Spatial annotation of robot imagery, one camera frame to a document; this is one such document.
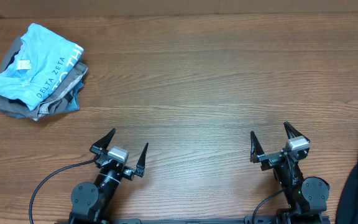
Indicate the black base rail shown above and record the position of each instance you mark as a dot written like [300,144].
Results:
[191,221]

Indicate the light blue folded t-shirt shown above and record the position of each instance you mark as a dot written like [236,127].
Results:
[42,63]

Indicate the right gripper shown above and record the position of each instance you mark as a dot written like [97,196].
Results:
[258,155]

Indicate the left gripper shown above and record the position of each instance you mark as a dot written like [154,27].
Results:
[128,172]

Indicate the dark blue folded shirt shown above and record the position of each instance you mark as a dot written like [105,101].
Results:
[59,102]

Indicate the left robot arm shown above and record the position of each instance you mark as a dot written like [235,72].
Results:
[90,200]

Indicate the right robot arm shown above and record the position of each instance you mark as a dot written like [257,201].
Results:
[306,196]

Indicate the grey folded shirt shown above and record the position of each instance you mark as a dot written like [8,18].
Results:
[73,77]

